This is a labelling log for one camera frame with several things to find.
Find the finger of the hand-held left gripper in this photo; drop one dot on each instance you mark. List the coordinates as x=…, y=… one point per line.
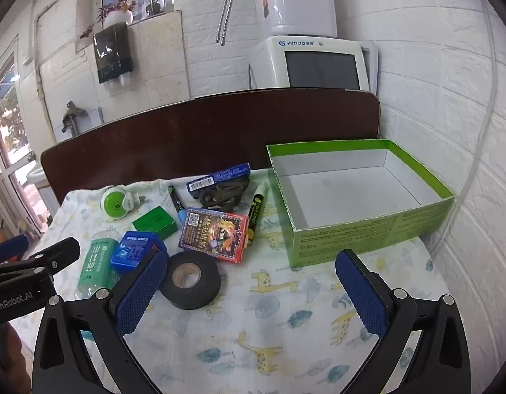
x=8, y=251
x=60, y=252

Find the small blue box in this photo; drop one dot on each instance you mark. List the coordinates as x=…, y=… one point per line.
x=132, y=252

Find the dark wooden board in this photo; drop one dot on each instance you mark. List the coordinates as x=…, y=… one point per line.
x=175, y=139

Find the potted plant in white pot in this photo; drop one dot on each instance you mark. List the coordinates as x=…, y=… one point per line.
x=119, y=17

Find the dark paper towel dispenser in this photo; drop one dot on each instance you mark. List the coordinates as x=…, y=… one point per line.
x=113, y=53

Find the plant in dark vase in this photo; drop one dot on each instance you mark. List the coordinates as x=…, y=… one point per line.
x=153, y=4

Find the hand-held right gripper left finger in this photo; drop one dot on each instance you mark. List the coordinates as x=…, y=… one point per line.
x=140, y=291

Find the black marker with blue cap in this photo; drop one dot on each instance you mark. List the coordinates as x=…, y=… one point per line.
x=177, y=205

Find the brown hair claw clip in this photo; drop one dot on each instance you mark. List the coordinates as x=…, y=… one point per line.
x=220, y=198

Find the playing card box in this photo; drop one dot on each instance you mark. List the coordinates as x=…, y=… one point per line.
x=214, y=234

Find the black tape roll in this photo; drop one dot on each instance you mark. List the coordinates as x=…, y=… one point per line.
x=208, y=279

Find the glass door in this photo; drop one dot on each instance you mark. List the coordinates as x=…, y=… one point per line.
x=10, y=139

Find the green cardboard box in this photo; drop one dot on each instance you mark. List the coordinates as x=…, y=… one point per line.
x=359, y=234

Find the beige stone slab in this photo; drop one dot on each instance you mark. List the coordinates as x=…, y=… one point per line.
x=162, y=57

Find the small green box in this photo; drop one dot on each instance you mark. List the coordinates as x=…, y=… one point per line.
x=154, y=221

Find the white water purifier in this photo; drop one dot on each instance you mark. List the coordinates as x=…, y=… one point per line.
x=269, y=65

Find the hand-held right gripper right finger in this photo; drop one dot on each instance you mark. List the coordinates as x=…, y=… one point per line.
x=359, y=291

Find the metal faucet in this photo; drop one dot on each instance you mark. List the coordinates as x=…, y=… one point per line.
x=72, y=115

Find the clear plastic tube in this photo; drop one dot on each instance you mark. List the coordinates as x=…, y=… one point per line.
x=492, y=90

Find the white water tank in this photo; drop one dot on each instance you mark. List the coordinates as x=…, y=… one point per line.
x=298, y=0

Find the blue medicine carton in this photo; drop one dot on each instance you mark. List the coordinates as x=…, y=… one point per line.
x=216, y=178

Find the person's left forearm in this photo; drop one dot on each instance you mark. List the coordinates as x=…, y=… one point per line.
x=12, y=357

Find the green white mosquito repellent heater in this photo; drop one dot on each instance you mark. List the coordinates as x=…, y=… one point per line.
x=117, y=205

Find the giraffe printed blanket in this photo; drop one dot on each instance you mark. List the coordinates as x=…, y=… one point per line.
x=257, y=336

